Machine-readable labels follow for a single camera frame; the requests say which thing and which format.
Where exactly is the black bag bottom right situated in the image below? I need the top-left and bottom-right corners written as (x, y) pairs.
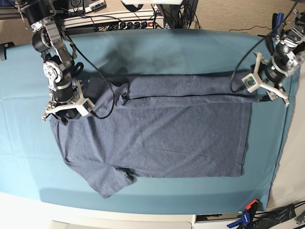
top-left (248, 201), bottom-right (305, 229)

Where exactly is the grey-blue T-shirt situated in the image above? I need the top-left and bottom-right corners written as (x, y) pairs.
top-left (50, 75), bottom-right (257, 198)

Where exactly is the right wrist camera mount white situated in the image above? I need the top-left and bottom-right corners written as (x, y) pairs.
top-left (41, 80), bottom-right (95, 121)

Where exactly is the blue clamp top right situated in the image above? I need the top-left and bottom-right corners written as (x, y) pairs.
top-left (272, 12), bottom-right (285, 38)

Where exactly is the orange blue clamp bottom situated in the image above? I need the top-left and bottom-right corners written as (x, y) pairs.
top-left (227, 199), bottom-right (259, 229)

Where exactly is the white power strip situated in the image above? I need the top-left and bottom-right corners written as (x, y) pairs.
top-left (61, 15), bottom-right (164, 31)

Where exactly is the black clamp left edge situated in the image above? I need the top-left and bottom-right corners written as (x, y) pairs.
top-left (0, 42), bottom-right (15, 61)

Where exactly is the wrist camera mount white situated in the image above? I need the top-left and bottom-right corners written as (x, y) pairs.
top-left (41, 80), bottom-right (95, 121)
top-left (242, 51), bottom-right (290, 107)

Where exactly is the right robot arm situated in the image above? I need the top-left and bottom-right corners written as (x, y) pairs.
top-left (16, 0), bottom-right (83, 125)

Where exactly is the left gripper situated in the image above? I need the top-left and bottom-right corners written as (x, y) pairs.
top-left (258, 58), bottom-right (289, 103)

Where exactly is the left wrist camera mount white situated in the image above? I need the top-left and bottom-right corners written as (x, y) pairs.
top-left (242, 51), bottom-right (290, 107)

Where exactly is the yellow cable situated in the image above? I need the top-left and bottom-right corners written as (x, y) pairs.
top-left (285, 0), bottom-right (299, 24)

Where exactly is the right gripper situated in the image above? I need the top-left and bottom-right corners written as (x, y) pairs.
top-left (51, 82), bottom-right (80, 124)

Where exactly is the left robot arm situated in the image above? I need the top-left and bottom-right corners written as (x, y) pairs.
top-left (261, 9), bottom-right (305, 106)

